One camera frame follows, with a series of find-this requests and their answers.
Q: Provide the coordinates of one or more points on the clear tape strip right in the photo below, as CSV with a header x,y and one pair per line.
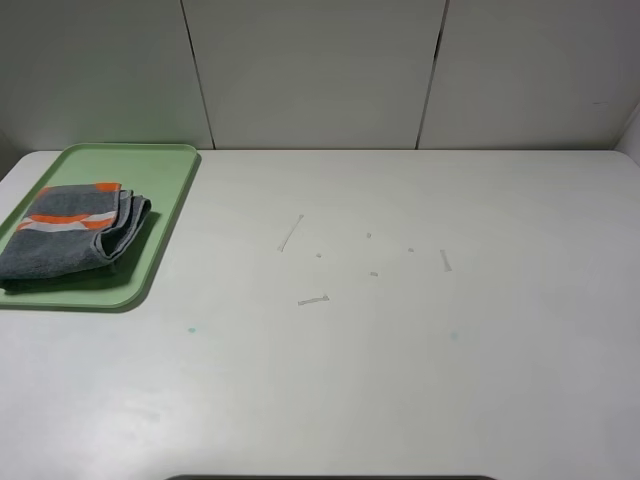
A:
x,y
445,260

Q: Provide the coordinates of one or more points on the grey towel with orange pattern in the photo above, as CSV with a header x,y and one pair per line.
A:
x,y
71,229

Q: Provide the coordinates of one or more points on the green plastic tray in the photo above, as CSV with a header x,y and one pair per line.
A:
x,y
163,173

